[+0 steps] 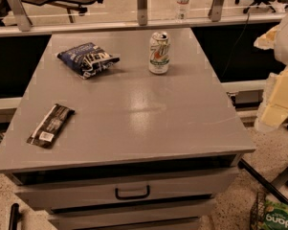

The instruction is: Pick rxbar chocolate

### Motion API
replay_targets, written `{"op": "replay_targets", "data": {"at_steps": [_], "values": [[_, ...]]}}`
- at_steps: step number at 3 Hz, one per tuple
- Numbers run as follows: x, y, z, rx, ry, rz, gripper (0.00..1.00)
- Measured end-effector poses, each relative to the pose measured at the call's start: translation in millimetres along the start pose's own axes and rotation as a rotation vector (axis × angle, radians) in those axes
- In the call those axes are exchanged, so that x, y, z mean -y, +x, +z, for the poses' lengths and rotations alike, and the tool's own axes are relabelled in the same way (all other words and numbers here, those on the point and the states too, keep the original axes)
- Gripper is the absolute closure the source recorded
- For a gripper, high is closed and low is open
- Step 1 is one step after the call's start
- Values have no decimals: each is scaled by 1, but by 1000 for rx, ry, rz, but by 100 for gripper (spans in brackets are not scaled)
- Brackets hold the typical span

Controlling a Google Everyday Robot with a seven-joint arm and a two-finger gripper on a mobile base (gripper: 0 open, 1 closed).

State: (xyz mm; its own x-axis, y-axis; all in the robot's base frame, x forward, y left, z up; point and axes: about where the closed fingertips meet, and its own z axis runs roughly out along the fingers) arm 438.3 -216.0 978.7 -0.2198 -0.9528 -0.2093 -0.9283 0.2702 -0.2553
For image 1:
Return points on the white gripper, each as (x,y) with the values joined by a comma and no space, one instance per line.
(287,47)

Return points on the black rxbar chocolate wrapper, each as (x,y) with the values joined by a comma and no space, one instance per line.
(49,128)

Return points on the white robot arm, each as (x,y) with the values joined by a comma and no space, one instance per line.
(281,55)

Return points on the black pole on floor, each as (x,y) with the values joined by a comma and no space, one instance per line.
(242,164)

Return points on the white 7up soda can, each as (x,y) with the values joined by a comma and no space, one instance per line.
(159,53)

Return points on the clear plastic water bottle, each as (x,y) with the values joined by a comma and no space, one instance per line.
(182,9)

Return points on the grey drawer cabinet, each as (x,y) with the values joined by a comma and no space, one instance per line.
(177,132)

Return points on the blue black chip bag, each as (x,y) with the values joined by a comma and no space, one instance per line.
(87,60)

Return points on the black bar lower left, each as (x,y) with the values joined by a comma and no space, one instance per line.
(14,217)

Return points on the right metal railing bracket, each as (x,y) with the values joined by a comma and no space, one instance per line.
(216,10)

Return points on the metal railing bracket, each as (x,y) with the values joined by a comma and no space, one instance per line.
(21,19)
(216,10)
(142,12)

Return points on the black wire snack basket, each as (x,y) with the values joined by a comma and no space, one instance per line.
(257,212)

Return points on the middle metal railing bracket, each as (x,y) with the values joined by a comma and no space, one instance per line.
(142,12)

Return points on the black drawer handle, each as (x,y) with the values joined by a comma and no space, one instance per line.
(132,194)

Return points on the left metal railing bracket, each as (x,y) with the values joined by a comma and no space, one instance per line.
(21,19)

